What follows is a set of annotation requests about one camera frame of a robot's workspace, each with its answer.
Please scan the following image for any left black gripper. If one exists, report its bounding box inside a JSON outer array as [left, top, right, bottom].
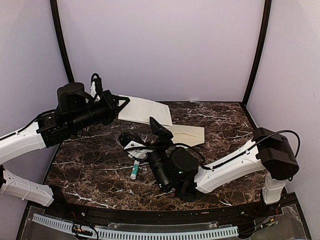
[[69, 89, 130, 133]]

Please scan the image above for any cream envelope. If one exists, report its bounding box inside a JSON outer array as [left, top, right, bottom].
[[166, 124, 205, 147]]

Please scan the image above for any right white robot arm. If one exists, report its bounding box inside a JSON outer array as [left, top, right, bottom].
[[147, 117, 299, 217]]

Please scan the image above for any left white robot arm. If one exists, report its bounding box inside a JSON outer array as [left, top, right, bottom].
[[0, 82, 130, 218]]

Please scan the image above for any green white glue stick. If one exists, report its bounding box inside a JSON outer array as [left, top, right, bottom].
[[130, 160, 140, 180]]

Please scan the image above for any black front rail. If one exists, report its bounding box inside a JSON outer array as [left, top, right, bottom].
[[45, 200, 282, 226]]

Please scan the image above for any left black frame post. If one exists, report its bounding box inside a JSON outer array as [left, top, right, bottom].
[[49, 0, 75, 83]]

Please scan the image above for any black frame post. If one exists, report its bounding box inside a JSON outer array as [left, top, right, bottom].
[[241, 0, 272, 109], [49, 0, 75, 83]]

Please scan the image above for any white slotted cable duct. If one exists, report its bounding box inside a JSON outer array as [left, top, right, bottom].
[[32, 213, 239, 240]]

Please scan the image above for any right black frame post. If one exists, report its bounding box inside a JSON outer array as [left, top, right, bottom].
[[241, 0, 272, 109]]

